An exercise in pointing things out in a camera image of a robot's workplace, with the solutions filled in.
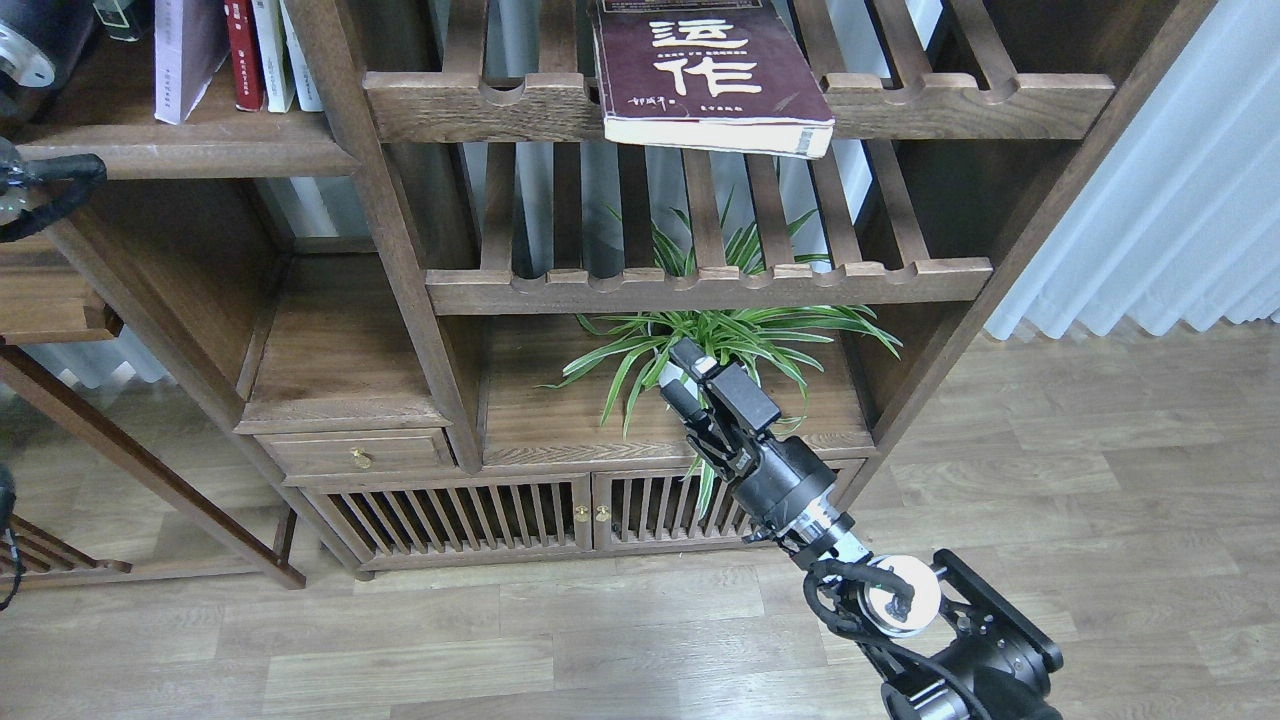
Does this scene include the pale lavender white book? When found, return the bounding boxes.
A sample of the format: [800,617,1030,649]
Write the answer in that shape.
[154,1,229,126]

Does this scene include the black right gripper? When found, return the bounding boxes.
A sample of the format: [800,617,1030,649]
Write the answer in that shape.
[660,337,838,546]

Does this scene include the dark wooden bookshelf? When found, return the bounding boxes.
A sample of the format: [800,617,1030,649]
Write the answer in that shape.
[3,1,1213,579]

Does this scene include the white teal upright book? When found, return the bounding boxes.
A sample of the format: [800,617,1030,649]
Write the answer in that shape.
[282,3,324,111]

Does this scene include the red upright book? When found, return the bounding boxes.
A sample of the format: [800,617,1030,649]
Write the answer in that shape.
[223,1,265,111]

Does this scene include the maroon book white characters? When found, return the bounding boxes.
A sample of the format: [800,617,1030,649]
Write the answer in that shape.
[589,1,835,159]

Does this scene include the white plant pot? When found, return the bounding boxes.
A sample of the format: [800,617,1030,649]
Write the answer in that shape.
[658,363,701,416]

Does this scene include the green spider plant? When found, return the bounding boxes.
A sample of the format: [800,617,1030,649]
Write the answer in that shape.
[541,195,905,521]

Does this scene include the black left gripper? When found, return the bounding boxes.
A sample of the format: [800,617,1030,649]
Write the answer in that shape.
[1,1,96,126]

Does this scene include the green and black book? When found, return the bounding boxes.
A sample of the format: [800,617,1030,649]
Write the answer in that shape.
[92,0,154,44]

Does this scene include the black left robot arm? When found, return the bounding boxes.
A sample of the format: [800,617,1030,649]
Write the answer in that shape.
[1,137,105,610]

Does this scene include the white curtain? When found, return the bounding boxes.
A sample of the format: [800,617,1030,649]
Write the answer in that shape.
[987,0,1280,333]

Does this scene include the brass drawer knob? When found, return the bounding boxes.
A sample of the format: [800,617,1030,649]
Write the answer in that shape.
[349,448,374,470]

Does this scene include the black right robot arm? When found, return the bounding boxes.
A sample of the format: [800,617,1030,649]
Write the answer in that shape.
[660,338,1064,719]

